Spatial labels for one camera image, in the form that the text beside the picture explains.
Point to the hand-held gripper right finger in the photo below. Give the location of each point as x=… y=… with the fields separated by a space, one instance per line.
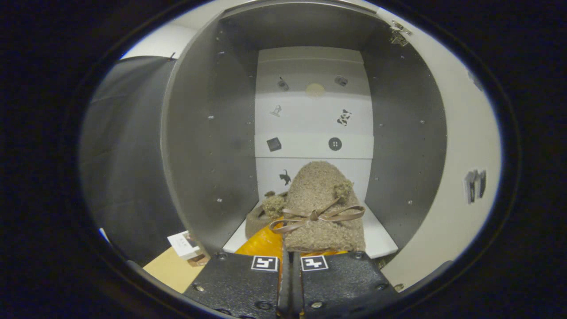
x=341 y=283

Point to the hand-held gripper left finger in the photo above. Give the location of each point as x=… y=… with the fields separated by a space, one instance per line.
x=239 y=283

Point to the fuzzy brown shoe with bow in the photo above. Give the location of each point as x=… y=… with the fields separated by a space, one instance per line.
x=257 y=221
x=316 y=190

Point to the dark grey shoe cabinet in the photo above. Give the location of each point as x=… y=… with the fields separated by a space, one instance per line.
x=208 y=133

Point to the brown book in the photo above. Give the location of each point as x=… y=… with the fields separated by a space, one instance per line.
x=198 y=260

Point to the black backdrop cloth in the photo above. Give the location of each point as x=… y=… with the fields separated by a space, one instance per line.
x=124 y=155

